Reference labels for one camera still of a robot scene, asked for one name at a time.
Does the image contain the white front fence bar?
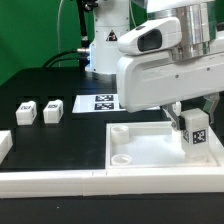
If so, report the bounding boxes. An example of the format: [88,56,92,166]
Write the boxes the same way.
[0,167,224,198]

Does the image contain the white fence bar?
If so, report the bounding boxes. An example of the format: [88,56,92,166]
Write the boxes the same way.
[0,167,224,198]
[0,130,13,164]

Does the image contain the white left fence bar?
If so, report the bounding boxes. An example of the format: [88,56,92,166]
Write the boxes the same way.
[0,130,13,164]

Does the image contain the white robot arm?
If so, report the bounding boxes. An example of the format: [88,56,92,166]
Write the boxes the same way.
[86,0,224,112]

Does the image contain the white square tabletop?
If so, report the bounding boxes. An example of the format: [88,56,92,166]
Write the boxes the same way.
[105,122,224,169]

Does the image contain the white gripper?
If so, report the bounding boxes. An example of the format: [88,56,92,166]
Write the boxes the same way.
[116,17,224,131]

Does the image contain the white marker sheet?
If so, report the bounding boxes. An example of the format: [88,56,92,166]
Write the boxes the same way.
[71,93,161,114]

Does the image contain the black cable bundle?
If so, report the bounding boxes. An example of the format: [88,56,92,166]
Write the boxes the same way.
[41,49,91,69]

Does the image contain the white thin cable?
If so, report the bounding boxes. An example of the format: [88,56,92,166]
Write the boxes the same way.
[56,0,66,68]

